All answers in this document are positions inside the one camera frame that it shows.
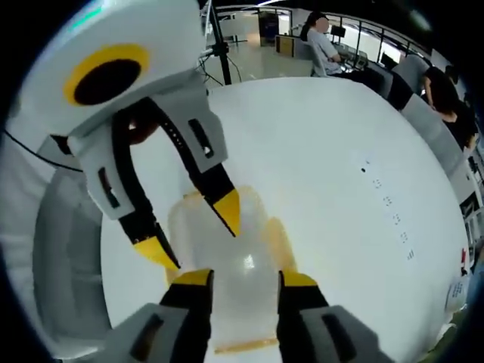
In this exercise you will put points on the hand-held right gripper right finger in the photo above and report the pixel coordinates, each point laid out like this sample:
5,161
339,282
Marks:
302,302

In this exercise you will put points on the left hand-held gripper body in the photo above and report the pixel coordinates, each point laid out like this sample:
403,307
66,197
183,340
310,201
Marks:
159,34

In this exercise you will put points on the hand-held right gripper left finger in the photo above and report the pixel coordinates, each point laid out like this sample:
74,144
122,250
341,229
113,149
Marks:
181,302

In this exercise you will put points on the clear box with plastic buckle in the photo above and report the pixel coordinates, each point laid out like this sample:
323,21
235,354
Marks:
246,264

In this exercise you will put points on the person's left hand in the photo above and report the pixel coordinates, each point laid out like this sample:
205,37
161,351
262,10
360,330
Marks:
141,130

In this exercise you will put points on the black tripod stand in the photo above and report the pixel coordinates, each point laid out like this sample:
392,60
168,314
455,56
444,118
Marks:
223,56

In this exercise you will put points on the blue display board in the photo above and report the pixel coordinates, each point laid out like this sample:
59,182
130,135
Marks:
268,28

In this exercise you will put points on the yellow cabinet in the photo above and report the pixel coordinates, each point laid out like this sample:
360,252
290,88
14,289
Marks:
285,46

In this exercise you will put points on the white paper sheet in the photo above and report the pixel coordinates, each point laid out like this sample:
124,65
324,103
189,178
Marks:
457,295

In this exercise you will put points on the black monitor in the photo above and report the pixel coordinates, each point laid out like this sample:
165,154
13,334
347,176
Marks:
338,31

